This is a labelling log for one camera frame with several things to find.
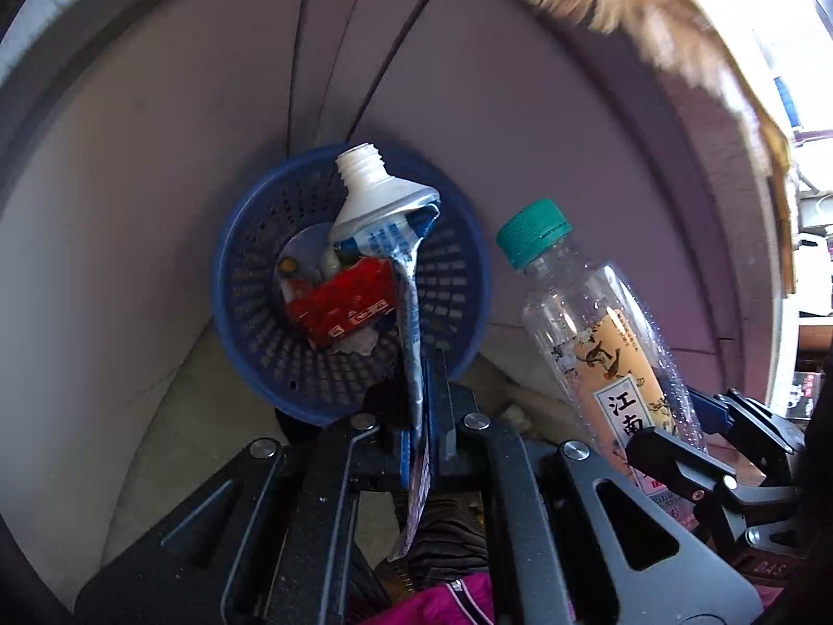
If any clear plastic bottle teal cap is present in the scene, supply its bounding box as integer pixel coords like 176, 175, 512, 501
496, 199, 706, 529

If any white tissue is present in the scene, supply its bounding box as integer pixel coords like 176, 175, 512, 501
331, 328, 380, 357

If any red white snack box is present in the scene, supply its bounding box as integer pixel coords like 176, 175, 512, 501
278, 257, 395, 348

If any squeezed toothpaste tube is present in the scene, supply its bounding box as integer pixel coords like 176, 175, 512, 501
329, 143, 440, 561

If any blue plastic trash basket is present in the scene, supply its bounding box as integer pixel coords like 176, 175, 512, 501
212, 145, 490, 426

